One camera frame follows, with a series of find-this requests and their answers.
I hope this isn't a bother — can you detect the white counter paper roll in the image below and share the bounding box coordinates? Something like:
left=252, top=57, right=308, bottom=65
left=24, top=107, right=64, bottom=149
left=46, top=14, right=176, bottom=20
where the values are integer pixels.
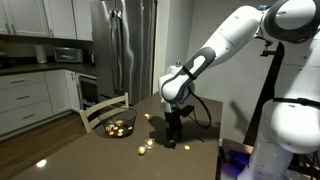
left=34, top=44, right=48, bottom=65

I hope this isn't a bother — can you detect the light wooden board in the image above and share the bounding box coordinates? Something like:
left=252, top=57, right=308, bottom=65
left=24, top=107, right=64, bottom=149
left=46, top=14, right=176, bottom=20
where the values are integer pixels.
left=219, top=138, right=256, bottom=158

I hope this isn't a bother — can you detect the beige wooden chair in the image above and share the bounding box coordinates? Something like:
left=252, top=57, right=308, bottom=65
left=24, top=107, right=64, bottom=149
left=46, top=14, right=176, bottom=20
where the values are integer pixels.
left=79, top=92, right=130, bottom=134

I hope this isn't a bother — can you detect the black wine cooler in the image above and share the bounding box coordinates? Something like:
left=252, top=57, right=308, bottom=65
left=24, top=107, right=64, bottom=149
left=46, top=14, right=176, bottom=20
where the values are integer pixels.
left=77, top=73, right=100, bottom=112

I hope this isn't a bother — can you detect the stainless steel fridge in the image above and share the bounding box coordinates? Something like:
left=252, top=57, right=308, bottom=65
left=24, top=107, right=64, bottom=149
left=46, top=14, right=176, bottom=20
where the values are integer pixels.
left=89, top=0, right=157, bottom=106

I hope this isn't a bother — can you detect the white wall cabinet door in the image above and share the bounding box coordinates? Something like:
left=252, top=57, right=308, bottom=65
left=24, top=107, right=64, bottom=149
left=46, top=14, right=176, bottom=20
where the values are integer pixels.
left=1, top=0, right=50, bottom=38
left=72, top=0, right=94, bottom=42
left=43, top=0, right=78, bottom=40

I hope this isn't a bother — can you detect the white door base cabinet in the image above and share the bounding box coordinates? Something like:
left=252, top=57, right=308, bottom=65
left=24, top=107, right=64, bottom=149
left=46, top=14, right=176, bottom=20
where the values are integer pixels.
left=44, top=69, right=82, bottom=115

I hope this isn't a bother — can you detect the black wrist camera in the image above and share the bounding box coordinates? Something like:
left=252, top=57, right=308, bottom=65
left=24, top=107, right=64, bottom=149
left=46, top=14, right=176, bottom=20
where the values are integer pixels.
left=179, top=104, right=196, bottom=118

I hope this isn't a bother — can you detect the black camera cable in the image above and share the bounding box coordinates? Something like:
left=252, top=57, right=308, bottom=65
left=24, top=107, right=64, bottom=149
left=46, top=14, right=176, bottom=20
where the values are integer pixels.
left=181, top=91, right=213, bottom=130

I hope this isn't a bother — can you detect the black wire mesh basket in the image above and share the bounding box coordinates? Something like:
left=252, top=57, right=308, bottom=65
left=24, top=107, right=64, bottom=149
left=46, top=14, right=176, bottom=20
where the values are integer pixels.
left=97, top=106, right=138, bottom=138

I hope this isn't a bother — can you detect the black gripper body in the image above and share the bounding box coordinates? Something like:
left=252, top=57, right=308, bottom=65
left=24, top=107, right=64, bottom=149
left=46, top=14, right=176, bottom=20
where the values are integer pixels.
left=165, top=111, right=183, bottom=134

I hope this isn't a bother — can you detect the dark counter slab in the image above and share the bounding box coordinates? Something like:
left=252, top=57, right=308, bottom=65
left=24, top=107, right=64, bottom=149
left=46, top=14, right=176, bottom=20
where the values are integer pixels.
left=0, top=62, right=98, bottom=78

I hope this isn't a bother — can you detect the white paper towel roll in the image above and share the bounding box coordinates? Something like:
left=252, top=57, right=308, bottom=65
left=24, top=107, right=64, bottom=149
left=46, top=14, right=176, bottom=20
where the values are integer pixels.
left=166, top=64, right=184, bottom=77

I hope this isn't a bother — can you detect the black stand pole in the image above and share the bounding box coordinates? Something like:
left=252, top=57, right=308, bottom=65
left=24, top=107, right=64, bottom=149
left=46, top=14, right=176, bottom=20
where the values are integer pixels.
left=242, top=41, right=285, bottom=147

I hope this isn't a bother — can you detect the white drawer cabinet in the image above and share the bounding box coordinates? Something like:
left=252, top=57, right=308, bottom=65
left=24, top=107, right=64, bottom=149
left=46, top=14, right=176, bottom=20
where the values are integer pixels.
left=0, top=71, right=54, bottom=136

